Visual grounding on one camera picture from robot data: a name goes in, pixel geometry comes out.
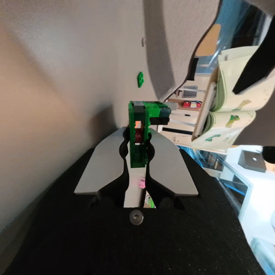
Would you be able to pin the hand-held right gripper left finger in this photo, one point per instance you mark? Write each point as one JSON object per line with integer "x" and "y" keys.
{"x": 103, "y": 169}

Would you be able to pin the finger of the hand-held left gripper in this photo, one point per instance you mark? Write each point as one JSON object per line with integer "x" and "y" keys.
{"x": 176, "y": 43}
{"x": 264, "y": 5}

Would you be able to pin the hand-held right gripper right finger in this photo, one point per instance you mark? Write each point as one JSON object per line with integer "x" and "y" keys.
{"x": 171, "y": 169}

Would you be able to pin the green lego build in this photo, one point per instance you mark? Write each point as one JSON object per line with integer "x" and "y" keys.
{"x": 150, "y": 107}

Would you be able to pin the pink lego piece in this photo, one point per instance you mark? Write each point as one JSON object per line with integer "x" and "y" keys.
{"x": 142, "y": 183}

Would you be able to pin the small green lego plate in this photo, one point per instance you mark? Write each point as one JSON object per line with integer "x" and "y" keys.
{"x": 140, "y": 79}

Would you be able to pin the tan board acrylic stand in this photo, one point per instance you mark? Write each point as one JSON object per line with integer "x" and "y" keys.
{"x": 209, "y": 40}

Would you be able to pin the green cardboard box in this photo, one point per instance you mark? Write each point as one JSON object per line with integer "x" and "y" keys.
{"x": 150, "y": 202}

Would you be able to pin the small tablet monitor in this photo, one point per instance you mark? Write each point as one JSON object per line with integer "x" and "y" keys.
{"x": 189, "y": 92}

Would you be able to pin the open instruction booklet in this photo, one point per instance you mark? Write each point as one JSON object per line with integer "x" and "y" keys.
{"x": 225, "y": 129}

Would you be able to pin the white book stand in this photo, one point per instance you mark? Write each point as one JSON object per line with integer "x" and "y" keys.
{"x": 207, "y": 103}

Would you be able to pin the black square box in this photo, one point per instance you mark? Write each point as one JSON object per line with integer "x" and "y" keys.
{"x": 252, "y": 161}

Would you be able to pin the black fuzzy microphone cover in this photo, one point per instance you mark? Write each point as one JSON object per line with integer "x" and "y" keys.
{"x": 269, "y": 154}

